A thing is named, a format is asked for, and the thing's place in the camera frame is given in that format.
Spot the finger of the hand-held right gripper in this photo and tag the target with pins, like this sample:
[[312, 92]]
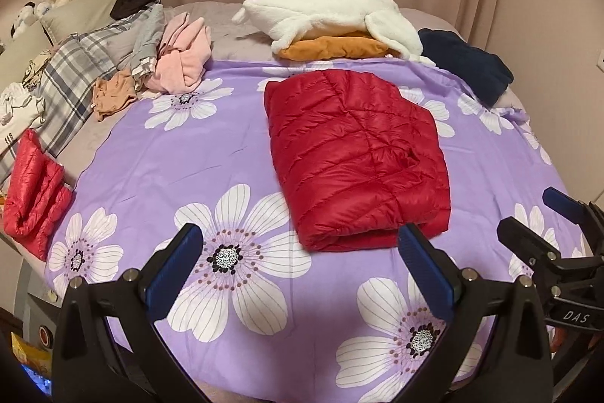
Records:
[[561, 200], [524, 237]]

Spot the grey striped garment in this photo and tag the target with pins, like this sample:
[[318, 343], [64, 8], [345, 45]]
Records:
[[148, 34]]

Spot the navy blue garment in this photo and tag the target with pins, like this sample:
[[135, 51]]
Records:
[[467, 63]]

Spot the white printed shirt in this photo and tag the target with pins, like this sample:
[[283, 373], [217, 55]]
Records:
[[16, 115]]

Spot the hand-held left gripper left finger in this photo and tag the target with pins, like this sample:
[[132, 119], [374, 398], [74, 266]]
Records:
[[172, 271]]

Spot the cream pillow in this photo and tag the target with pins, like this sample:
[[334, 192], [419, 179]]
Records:
[[80, 13]]

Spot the pink garment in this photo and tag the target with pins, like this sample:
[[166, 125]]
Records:
[[181, 53]]

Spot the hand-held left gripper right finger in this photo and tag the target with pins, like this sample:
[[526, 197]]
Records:
[[424, 271]]

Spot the tan small garment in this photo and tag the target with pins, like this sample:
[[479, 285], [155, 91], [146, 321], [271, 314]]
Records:
[[113, 96]]

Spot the orange garment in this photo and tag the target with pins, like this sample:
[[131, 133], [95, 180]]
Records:
[[330, 48]]

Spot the white fleece garment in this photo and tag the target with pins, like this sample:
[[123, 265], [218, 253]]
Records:
[[311, 11]]

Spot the red down jacket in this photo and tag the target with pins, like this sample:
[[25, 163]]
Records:
[[349, 157]]

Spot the black garment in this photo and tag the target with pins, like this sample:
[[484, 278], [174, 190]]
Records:
[[134, 1]]

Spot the small folded red jacket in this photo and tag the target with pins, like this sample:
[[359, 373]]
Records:
[[35, 195]]

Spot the black and white plush toy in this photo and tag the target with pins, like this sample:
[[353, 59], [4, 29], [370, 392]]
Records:
[[23, 18]]

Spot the purple floral blanket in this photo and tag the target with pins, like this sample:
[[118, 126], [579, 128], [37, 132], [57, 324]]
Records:
[[188, 157]]

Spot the yellow packet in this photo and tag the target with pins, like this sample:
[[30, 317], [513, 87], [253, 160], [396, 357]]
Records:
[[30, 353]]

